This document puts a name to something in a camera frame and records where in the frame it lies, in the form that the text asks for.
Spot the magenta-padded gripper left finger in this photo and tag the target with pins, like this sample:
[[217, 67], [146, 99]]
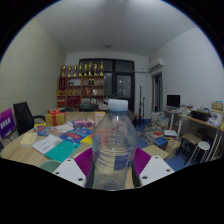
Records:
[[70, 170]]

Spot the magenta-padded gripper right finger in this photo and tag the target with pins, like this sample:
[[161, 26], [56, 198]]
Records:
[[155, 168]]

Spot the clear plastic water bottle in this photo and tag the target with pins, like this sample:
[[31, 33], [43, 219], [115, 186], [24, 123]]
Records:
[[113, 150]]

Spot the teal book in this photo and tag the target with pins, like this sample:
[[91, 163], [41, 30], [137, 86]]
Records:
[[61, 150]]

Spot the orange book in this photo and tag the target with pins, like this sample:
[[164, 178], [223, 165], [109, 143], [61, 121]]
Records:
[[87, 139]]

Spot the blue book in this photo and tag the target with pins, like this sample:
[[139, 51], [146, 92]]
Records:
[[76, 134]]

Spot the pile of books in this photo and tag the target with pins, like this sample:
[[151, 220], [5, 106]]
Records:
[[158, 125]]

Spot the wooden stool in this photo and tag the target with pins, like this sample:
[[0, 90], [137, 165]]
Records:
[[190, 138]]

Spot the colourful picture book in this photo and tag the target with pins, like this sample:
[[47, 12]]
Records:
[[42, 130]]

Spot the pink package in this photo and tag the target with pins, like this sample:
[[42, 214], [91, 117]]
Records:
[[83, 123]]

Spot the cream box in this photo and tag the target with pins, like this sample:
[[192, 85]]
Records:
[[28, 139]]

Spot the white round stool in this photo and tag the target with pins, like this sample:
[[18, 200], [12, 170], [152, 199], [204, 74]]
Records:
[[202, 145]]

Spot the yellow gift box red ribbon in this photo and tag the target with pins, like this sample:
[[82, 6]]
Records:
[[55, 119]]

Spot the tan upright box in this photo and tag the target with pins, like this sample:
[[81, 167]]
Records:
[[99, 117]]

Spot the dark grey chair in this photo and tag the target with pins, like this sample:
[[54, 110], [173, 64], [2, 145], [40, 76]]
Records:
[[86, 107]]

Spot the long cluttered side desk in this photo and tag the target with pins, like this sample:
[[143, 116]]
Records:
[[206, 125]]

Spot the black printer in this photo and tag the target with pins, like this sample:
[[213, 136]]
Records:
[[200, 115]]

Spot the black microphone stand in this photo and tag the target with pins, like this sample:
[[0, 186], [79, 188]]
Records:
[[140, 100]]

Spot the black computer monitor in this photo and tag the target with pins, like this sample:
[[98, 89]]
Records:
[[173, 100]]

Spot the black office chair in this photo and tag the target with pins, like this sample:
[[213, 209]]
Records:
[[22, 116]]

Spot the purple sign board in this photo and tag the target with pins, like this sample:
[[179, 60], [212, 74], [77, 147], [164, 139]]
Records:
[[6, 123]]

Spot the wooden shelf unit with trophies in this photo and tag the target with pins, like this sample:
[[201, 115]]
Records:
[[81, 90]]

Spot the dark glass door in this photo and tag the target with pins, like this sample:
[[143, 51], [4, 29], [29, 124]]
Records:
[[123, 85]]

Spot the white wall air conditioner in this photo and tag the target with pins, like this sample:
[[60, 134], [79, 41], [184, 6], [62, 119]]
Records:
[[156, 64]]

